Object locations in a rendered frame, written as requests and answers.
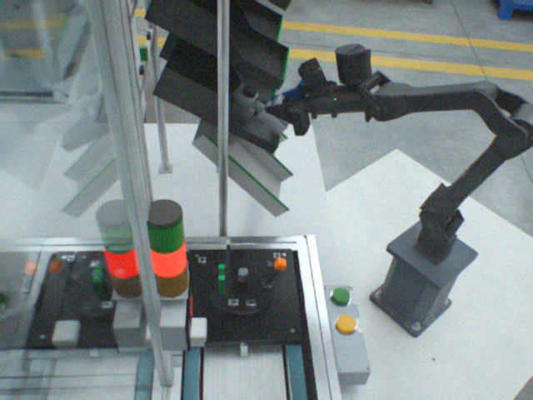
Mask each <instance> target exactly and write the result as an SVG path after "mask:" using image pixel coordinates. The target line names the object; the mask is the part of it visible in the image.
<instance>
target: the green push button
mask: <svg viewBox="0 0 533 400"><path fill-rule="evenodd" d="M350 297H351V296H350V293H349V292H348V291H347V290H346V289H344V288H337V289H334V290H333V291H332V294H331V299H332V301H333V302H334V303H337V304H340V305H344V304H347V303H348V302H349V300H350Z"/></svg>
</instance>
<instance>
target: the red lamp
mask: <svg viewBox="0 0 533 400"><path fill-rule="evenodd" d="M150 251H152V262H153V268H154V272H155V273H156V274H158V275H160V276H163V277H172V276H176V275H177V274H180V273H181V272H183V271H184V269H185V268H186V266H187V251H186V241H185V242H184V245H183V246H182V247H181V248H179V249H178V250H176V251H175V252H172V253H167V254H163V253H158V252H154V251H153V250H150Z"/></svg>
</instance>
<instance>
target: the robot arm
mask: <svg viewBox="0 0 533 400"><path fill-rule="evenodd" d="M335 55H336V69H337V75H338V80H339V83H342V84H346V85H336V82H333V81H332V80H330V81H327V80H326V78H325V75H324V72H323V71H322V68H321V65H320V63H319V62H318V60H317V59H316V57H313V58H311V59H309V60H307V61H305V62H303V63H301V66H300V67H299V68H298V74H299V76H300V77H301V78H302V80H301V81H300V82H299V83H298V85H297V86H296V87H295V88H293V89H291V90H288V91H286V92H282V93H281V94H283V95H285V96H286V97H290V98H291V99H290V101H289V102H283V103H282V104H278V105H274V106H270V107H266V108H265V110H266V113H269V114H271V115H272V116H275V117H277V118H280V119H282V120H285V121H287V122H289V123H291V124H292V125H293V129H294V134H295V136H296V137H304V135H305V134H306V133H307V130H308V128H310V126H311V121H309V116H308V113H311V117H312V119H317V117H318V115H327V114H331V118H337V115H338V114H342V113H364V114H365V117H364V118H365V119H366V121H367V122H370V120H371V119H372V118H375V120H377V121H380V122H385V121H388V120H392V119H396V118H400V117H403V116H405V115H407V114H409V113H419V112H436V111H451V110H467V109H472V111H473V112H475V113H476V114H478V115H479V116H480V118H481V120H482V121H484V123H485V124H486V126H487V127H488V128H489V129H490V130H491V131H492V132H493V133H494V134H495V135H496V136H495V138H494V139H493V142H492V143H491V145H490V146H489V147H488V148H487V149H486V150H485V151H484V152H483V153H482V154H481V155H480V156H479V157H478V158H477V159H476V160H475V161H474V162H473V163H471V165H470V166H469V167H468V168H467V169H466V170H465V171H464V172H463V173H462V174H461V175H460V176H459V178H458V179H457V180H456V181H455V182H454V183H452V184H451V185H450V186H448V187H446V185H445V184H444V183H443V182H442V183H441V184H440V185H439V187H438V188H437V189H436V190H435V191H433V192H432V193H431V194H430V196H429V197H428V198H427V199H426V200H425V201H424V202H423V203H422V204H421V205H420V207H419V209H420V210H421V211H420V213H419V215H418V217H419V219H420V221H421V230H420V232H419V235H418V238H417V242H418V243H416V244H415V245H414V246H413V248H414V249H415V250H416V251H417V252H418V253H420V254H421V255H422V256H424V257H425V258H428V259H429V260H430V261H432V262H433V264H435V265H436V266H438V265H439V263H440V262H442V261H443V260H444V259H445V258H446V257H448V256H449V255H450V254H451V253H452V252H453V248H452V247H453V245H454V243H455V240H456V238H457V234H456V231H457V230H458V228H459V227H460V226H461V224H462V223H463V222H464V218H463V217H462V215H461V212H460V210H459V209H458V208H459V207H460V205H461V203H463V201H464V200H465V199H466V198H467V197H469V196H470V195H471V194H472V193H473V192H474V191H475V190H476V189H477V188H478V187H479V186H480V185H482V184H483V182H484V181H485V180H486V179H487V178H488V177H490V176H491V175H492V173H493V172H494V171H495V170H496V169H497V168H498V167H499V166H500V165H501V164H502V163H503V164H504V162H505V161H507V160H510V159H512V158H516V157H517V156H519V155H520V154H522V153H523V152H525V151H526V150H528V149H530V148H531V147H532V146H533V104H531V103H529V102H527V101H526V100H525V99H524V98H523V97H522V96H521V95H519V94H517V93H514V92H511V91H508V90H505V89H503V88H501V87H499V86H497V85H496V84H495V83H493V82H492V81H489V80H484V81H480V82H471V83H462V84H452V85H442V86H433V87H426V86H424V87H414V86H412V85H410V84H408V83H405V82H393V81H391V80H390V79H389V78H388V77H386V76H385V75H384V74H383V73H381V72H380V71H376V72H374V73H372V70H371V50H370V49H365V47H364V46H362V45H360V44H358V43H356V44H348V45H345V46H341V47H338V48H337V49H336V50H335ZM330 85H331V86H330ZM376 85H379V86H380V88H379V89H377V90H376V91H375V92H374V93H372V91H371V90H372V89H373V88H374V87H375V86H376ZM501 109H502V110H504V111H507V112H508V113H509V114H511V115H510V116H509V117H507V116H505V114H504V113H503V112H502V111H501Z"/></svg>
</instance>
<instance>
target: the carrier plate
mask: <svg viewBox="0 0 533 400"><path fill-rule="evenodd" d="M273 253H280V258H281V259H286V268H285V269H284V270H282V271H280V272H279V273H278V274H277V275H276V277H275V278H274V283H275V294H274V299H273V302H272V304H271V306H270V307H269V308H268V309H267V311H266V312H264V313H263V314H262V315H261V316H259V317H254V318H251V319H244V320H241V319H234V318H231V317H227V316H224V315H223V314H221V313H220V312H218V310H217V309H216V308H215V306H214V305H213V303H212V300H211V296H210V282H211V280H212V276H213V275H214V273H215V272H216V271H217V270H218V269H219V265H226V258H227V250H226V249H189V252H188V262H192V281H193V296H192V318H206V319H207V340H206V341H205V347H191V348H206V347H235V346H241V343H247V346H265V345H294V344H302V340H303V336H302V329H301V316H300V308H299V302H298V296H297V289H296V275H295V268H294V262H293V254H292V248H250V249H230V263H233V262H238V261H246V262H251V263H256V264H259V265H261V266H263V267H264V268H265V269H266V270H267V271H268V272H270V271H271V270H272V268H268V267H267V261H269V262H275V261H273ZM198 257H206V265H198Z"/></svg>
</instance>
